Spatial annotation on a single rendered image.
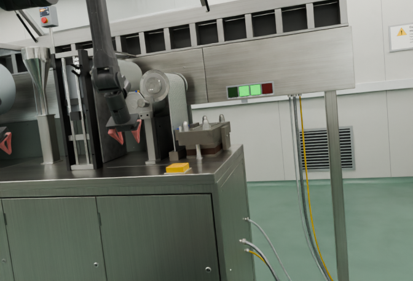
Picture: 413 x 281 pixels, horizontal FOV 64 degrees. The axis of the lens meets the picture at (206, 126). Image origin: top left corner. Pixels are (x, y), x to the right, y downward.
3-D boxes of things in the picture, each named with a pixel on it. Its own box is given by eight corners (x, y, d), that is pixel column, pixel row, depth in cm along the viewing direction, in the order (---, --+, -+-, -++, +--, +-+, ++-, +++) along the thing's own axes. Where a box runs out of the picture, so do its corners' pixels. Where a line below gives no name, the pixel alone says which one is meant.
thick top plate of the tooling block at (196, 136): (179, 146, 147) (177, 132, 146) (203, 133, 185) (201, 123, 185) (213, 143, 142) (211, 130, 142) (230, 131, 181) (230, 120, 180)
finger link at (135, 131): (128, 137, 119) (120, 115, 114) (146, 135, 118) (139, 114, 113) (123, 149, 114) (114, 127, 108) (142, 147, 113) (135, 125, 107)
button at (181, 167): (166, 173, 125) (165, 167, 124) (173, 169, 131) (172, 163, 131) (183, 173, 123) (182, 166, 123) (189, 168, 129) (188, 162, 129)
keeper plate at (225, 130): (222, 150, 159) (220, 127, 158) (227, 146, 168) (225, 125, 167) (227, 149, 158) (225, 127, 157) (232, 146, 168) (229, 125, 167)
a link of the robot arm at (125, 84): (90, 77, 100) (116, 74, 99) (101, 62, 109) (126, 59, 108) (102, 110, 107) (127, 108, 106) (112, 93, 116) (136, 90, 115)
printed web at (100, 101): (102, 162, 163) (89, 59, 158) (126, 153, 185) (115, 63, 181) (176, 158, 152) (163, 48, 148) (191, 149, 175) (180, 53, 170)
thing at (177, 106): (172, 134, 151) (167, 94, 150) (188, 128, 174) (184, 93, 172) (173, 134, 151) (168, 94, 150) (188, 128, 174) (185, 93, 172)
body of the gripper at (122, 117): (112, 120, 115) (106, 102, 111) (140, 117, 114) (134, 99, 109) (107, 131, 110) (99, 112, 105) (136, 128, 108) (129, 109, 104)
